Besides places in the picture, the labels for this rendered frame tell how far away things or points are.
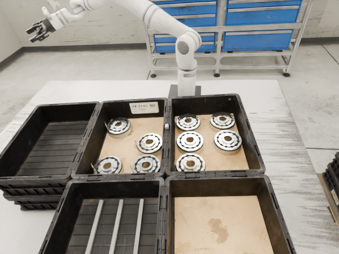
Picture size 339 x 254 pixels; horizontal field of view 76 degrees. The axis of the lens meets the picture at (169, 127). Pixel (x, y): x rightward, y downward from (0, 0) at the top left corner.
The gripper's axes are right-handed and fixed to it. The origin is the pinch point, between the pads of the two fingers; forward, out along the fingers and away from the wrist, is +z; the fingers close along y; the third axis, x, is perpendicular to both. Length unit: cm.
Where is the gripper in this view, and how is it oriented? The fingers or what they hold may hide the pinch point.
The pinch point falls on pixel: (29, 36)
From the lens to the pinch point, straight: 148.1
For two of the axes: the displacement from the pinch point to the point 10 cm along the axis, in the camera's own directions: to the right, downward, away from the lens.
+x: -2.2, -4.4, -8.7
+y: -4.8, -7.3, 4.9
